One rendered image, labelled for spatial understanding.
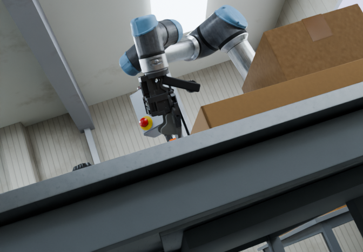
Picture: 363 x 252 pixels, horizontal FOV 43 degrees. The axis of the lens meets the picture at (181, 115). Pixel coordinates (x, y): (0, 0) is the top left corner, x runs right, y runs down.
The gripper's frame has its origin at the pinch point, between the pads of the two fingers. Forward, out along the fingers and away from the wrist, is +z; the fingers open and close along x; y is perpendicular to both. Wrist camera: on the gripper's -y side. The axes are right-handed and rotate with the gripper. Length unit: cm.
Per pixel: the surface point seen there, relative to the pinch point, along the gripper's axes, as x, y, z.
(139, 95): -63, -2, -8
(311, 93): 74, -1, -17
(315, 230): -140, -108, 122
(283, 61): 35.7, -18.0, -17.4
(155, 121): -55, -5, 3
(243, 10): -390, -204, -35
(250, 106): 74, 7, -18
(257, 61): 23.5, -17.7, -17.5
